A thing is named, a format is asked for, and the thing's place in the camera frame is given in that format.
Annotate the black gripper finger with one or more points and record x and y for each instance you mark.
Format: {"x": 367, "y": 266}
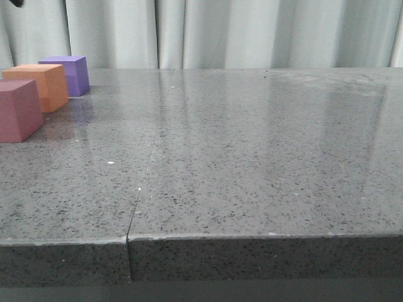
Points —
{"x": 17, "y": 3}

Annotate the orange foam cube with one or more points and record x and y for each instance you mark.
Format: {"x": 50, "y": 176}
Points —
{"x": 51, "y": 83}

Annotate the purple foam cube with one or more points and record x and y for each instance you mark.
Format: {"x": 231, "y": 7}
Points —
{"x": 76, "y": 72}

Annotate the light grey curtain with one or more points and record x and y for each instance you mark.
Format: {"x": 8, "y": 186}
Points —
{"x": 205, "y": 34}

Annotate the pink foam cube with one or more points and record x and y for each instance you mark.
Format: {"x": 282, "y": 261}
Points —
{"x": 20, "y": 110}

